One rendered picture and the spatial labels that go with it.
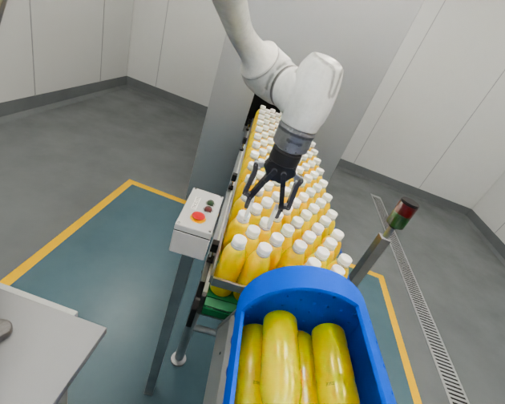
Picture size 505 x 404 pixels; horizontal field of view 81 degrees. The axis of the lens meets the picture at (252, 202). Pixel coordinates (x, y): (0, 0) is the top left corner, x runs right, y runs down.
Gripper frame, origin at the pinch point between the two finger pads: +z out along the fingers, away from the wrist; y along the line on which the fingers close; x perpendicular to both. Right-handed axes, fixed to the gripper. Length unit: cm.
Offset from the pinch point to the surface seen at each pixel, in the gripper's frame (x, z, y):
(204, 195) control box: 9.7, 6.2, -16.6
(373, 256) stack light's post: 20, 13, 49
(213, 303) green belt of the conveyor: -11.0, 26.9, -3.8
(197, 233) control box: -7.2, 7.6, -14.4
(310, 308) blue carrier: -23.8, 4.2, 14.7
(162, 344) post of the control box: 2, 73, -15
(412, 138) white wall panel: 389, 22, 231
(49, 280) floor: 46, 117, -89
